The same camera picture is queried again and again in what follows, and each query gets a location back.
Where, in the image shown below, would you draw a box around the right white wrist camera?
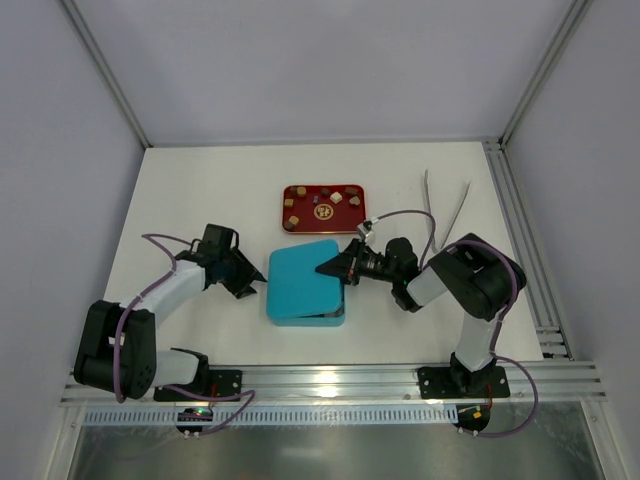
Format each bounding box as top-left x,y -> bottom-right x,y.
356,220 -> 375,243

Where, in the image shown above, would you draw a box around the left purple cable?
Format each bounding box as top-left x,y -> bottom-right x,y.
113,233 -> 257,439

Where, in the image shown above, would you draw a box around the metal tweezers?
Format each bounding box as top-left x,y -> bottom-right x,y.
422,169 -> 473,252

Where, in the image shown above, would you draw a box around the teal box with paper cups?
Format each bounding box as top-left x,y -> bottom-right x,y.
266,291 -> 346,327

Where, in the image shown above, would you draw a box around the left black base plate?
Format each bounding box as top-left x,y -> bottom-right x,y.
153,369 -> 243,402

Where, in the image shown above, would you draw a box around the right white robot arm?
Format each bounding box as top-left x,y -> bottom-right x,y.
316,233 -> 527,400

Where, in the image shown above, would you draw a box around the red rectangular tray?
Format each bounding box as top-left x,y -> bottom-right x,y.
281,184 -> 367,234

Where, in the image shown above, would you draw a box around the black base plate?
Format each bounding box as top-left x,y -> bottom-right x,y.
153,369 -> 243,402
417,365 -> 511,400

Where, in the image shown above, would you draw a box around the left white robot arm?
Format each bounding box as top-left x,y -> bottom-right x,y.
73,224 -> 265,403

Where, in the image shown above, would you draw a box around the slotted cable duct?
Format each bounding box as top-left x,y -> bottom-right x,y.
83,403 -> 458,428

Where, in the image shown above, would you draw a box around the aluminium front rail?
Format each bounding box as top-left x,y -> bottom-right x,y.
236,360 -> 607,402

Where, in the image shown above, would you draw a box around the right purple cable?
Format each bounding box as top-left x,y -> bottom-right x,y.
367,208 -> 540,439

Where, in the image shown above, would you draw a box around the teal box lid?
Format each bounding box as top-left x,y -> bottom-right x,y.
266,239 -> 344,302

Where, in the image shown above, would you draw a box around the purple cable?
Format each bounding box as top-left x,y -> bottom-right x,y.
367,208 -> 540,439
113,233 -> 257,439

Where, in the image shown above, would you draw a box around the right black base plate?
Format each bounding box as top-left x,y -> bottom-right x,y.
417,365 -> 511,400

